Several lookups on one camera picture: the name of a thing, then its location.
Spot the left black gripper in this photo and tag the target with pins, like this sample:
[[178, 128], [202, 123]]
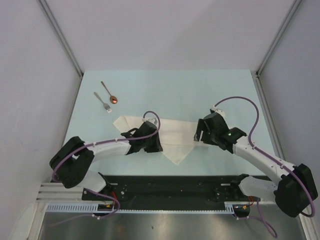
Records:
[[156, 147]]

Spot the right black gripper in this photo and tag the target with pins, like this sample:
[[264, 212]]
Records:
[[201, 126]]

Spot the white cloth napkin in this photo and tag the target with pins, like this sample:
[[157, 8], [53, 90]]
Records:
[[176, 136]]

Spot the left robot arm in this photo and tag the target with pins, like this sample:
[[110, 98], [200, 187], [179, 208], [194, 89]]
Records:
[[71, 164]]

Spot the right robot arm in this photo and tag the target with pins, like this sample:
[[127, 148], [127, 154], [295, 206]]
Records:
[[291, 187]]

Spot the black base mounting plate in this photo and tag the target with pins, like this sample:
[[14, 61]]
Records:
[[175, 205]]

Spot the silver fork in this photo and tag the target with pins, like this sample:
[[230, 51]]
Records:
[[105, 105]]

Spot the copper spoon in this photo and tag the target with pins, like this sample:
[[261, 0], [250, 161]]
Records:
[[112, 98]]

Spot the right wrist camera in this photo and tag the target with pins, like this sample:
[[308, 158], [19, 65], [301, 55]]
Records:
[[215, 109]]

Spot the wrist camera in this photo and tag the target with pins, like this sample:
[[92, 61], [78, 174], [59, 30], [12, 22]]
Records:
[[152, 120], [215, 109]]

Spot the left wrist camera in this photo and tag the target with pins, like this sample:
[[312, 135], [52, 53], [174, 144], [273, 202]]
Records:
[[152, 120]]

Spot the aluminium cross rail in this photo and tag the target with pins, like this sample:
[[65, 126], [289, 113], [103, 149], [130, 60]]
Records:
[[57, 192]]

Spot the right aluminium frame post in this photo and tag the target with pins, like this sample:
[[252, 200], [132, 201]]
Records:
[[279, 35]]

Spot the aluminium frame post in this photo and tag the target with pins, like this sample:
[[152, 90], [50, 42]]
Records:
[[49, 15], [279, 35]]

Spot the left aluminium frame post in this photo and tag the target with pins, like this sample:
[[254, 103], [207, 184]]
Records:
[[49, 15]]

